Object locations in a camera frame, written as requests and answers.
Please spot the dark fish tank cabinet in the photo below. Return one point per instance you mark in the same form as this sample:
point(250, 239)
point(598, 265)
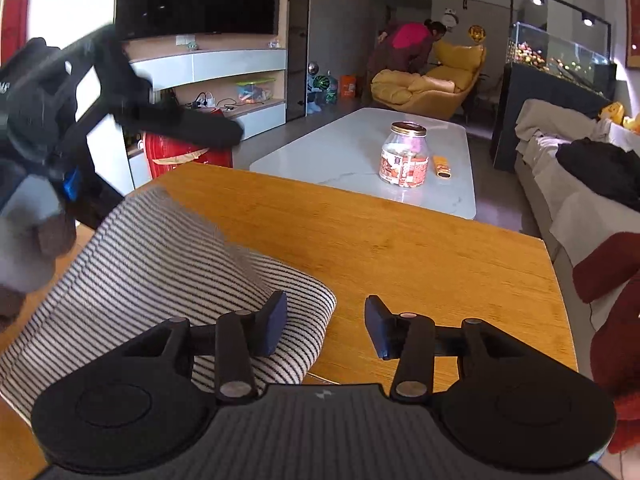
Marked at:
point(544, 66)

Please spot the black garment on sofa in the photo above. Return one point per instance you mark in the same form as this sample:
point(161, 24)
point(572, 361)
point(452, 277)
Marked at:
point(606, 169)

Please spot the grey striped knit sweater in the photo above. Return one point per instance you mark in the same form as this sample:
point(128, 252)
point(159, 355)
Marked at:
point(152, 259)

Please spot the yellow lounge armchair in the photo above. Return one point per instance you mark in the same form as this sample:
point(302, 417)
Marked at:
point(438, 93)

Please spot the grey sofa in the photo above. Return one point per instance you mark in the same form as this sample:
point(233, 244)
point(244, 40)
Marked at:
point(573, 222)

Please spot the small plush dolls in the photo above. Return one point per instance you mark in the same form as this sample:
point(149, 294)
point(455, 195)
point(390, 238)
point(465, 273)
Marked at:
point(615, 113)

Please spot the grey gloved left hand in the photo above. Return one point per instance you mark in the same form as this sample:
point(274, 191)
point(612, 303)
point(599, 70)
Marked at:
point(35, 231)

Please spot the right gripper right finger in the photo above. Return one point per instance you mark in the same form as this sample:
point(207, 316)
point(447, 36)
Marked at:
point(408, 338)

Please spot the red ride-on toy car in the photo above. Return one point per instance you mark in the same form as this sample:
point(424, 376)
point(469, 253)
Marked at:
point(165, 153)

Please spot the white tv shelf unit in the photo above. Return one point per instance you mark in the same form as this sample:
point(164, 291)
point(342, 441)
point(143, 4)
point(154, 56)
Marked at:
point(247, 84)

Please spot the person in pink top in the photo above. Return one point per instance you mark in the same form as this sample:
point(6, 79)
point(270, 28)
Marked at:
point(405, 47)

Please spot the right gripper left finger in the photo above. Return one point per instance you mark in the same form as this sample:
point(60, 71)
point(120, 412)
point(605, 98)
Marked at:
point(242, 336)

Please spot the glass snack jar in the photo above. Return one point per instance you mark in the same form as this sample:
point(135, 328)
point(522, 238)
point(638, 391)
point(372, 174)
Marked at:
point(404, 155)

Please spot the white marble coffee table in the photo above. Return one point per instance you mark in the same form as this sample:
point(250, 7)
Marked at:
point(346, 154)

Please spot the orange snack packet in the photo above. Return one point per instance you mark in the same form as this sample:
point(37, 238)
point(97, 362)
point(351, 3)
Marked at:
point(441, 167)

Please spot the dark red fuzzy coat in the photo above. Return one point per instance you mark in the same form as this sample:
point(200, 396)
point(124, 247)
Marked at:
point(614, 352)

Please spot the beige blanket on sofa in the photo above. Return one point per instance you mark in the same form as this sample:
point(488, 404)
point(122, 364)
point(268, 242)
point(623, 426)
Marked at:
point(541, 118)

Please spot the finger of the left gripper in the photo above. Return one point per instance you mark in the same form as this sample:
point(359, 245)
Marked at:
point(129, 98)
point(88, 197)

